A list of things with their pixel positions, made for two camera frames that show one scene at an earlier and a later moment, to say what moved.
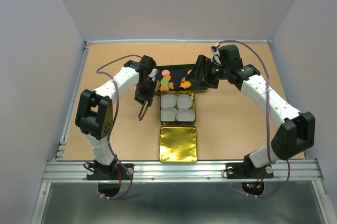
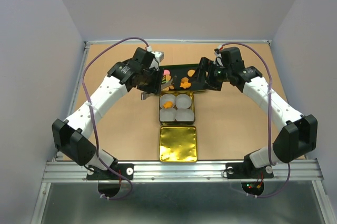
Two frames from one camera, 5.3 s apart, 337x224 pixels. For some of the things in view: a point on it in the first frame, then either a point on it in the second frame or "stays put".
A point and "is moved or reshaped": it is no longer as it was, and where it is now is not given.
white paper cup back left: [168, 100] stays put
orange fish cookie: [157, 85] is moved or reshaped
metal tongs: [143, 110] -> [144, 94]
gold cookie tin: [191, 93] stays put
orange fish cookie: [186, 84] stays put
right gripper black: [205, 63] stays put
